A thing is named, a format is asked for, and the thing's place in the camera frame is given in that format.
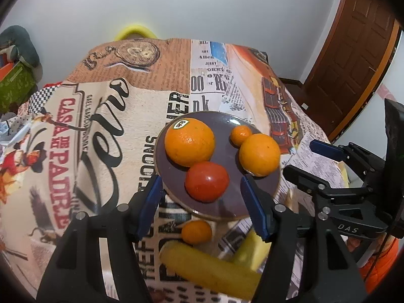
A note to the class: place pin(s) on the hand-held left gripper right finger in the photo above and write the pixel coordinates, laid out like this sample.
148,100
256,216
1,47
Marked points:
256,208

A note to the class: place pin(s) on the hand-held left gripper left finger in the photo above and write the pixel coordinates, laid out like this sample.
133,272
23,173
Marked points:
151,202

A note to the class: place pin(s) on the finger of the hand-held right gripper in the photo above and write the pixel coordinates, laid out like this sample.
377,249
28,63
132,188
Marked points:
325,150
299,176

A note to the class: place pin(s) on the red tomato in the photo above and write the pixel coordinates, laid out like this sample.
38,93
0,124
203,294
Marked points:
206,181

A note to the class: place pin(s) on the dark round plate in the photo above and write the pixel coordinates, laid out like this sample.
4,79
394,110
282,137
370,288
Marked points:
221,127

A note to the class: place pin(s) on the greenish yellow banana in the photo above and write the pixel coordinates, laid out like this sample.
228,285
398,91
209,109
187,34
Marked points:
249,249

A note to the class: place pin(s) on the plain orange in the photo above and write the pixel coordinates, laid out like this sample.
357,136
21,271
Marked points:
259,154

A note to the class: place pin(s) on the person's orange clothing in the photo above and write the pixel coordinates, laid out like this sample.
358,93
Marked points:
385,258

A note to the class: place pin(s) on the small tangerine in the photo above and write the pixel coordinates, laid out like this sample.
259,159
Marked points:
240,135
196,232

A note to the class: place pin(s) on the printed tablecloth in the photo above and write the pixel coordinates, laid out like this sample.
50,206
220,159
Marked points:
110,164

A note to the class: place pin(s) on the large orange with sticker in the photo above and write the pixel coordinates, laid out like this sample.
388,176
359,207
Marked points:
190,142

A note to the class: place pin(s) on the brown wooden door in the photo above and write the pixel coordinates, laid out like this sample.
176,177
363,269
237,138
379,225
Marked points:
353,56

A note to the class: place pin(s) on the white dotted cloth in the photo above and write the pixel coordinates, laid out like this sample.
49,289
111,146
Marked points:
14,129

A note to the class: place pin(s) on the green box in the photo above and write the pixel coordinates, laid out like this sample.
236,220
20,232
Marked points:
15,86

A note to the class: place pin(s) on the grey plush cushion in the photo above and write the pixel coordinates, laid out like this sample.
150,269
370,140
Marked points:
22,42

